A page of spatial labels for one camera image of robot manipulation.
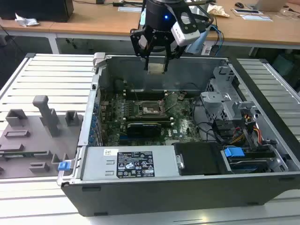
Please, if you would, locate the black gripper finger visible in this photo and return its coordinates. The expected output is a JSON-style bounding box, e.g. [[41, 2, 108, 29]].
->
[[130, 29, 151, 71], [163, 39, 186, 72]]

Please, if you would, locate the silver square CPU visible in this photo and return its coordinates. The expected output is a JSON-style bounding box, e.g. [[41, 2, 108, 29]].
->
[[147, 62, 166, 75]]

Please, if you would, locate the metal socket cover frame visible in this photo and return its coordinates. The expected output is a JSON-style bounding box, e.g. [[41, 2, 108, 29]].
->
[[158, 93, 177, 113]]

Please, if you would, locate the black RAM slot bank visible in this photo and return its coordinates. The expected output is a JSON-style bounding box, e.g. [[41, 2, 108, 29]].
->
[[125, 89, 165, 99], [123, 116, 171, 123]]

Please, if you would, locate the CPU socket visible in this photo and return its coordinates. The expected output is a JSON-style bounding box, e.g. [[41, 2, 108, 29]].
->
[[137, 100, 165, 118]]

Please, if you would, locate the black plastic bay cover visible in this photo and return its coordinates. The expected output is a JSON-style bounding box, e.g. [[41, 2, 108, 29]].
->
[[173, 142, 232, 176]]

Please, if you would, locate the pale flat pad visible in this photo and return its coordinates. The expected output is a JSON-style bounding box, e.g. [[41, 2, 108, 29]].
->
[[118, 6, 145, 13]]

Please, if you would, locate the wooden desk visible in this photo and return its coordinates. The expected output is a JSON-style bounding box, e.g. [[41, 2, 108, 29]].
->
[[0, 0, 75, 56], [48, 0, 300, 57]]

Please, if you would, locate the crumpled brown paper bag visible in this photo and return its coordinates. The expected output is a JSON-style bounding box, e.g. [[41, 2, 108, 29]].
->
[[207, 4, 231, 18]]

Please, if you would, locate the grey metal drive cage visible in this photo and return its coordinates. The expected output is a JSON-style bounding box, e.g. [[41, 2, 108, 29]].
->
[[200, 65, 258, 120]]

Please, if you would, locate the green motherboard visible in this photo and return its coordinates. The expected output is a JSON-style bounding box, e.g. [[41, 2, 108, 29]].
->
[[99, 90, 204, 146]]

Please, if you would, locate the white paper sheet blue edge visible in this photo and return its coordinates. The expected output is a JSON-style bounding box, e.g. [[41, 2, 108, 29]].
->
[[241, 14, 274, 23]]

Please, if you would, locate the blue card retainer strip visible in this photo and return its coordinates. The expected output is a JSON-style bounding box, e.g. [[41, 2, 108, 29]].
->
[[89, 103, 99, 147]]

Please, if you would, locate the grey laptop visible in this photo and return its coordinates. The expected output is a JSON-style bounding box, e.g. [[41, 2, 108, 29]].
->
[[254, 0, 285, 12]]

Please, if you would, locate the black box on desk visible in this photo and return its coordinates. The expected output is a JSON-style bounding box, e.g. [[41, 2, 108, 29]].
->
[[0, 0, 75, 23]]

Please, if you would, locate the crumpled white paper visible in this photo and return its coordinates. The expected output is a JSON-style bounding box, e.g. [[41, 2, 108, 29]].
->
[[15, 12, 40, 28]]

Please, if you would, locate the hard disk in blue carrier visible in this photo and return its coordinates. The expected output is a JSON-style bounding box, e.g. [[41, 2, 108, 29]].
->
[[224, 146, 269, 174]]

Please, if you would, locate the grey power supply unit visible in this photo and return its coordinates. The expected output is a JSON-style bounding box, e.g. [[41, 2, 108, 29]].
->
[[81, 145, 179, 181]]

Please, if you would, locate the blue case latch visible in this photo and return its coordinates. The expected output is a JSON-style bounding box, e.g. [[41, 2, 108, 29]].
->
[[57, 161, 71, 172]]

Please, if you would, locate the grey parts rack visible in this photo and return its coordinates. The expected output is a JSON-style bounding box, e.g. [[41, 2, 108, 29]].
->
[[0, 95, 85, 179]]

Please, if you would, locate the black open PC case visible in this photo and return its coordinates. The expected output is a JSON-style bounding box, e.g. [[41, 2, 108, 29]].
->
[[57, 52, 300, 218]]

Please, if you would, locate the green RAM stick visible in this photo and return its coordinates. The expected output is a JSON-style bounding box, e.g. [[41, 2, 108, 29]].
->
[[0, 151, 47, 157]]

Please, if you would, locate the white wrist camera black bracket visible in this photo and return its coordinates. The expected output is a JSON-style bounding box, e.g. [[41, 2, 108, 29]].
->
[[170, 11, 201, 46]]

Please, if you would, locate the grey case latch handle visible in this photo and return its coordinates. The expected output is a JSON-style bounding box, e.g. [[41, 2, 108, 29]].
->
[[92, 52, 106, 69]]

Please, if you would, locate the blue cable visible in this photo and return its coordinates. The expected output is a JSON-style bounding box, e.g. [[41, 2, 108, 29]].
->
[[210, 25, 225, 48]]

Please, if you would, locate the black cable inside case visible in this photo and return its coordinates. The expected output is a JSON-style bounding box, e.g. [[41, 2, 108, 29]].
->
[[192, 96, 224, 143]]

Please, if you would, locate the coloured power wire bundle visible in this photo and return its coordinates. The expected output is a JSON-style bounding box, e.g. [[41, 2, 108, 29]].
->
[[231, 112, 262, 144]]

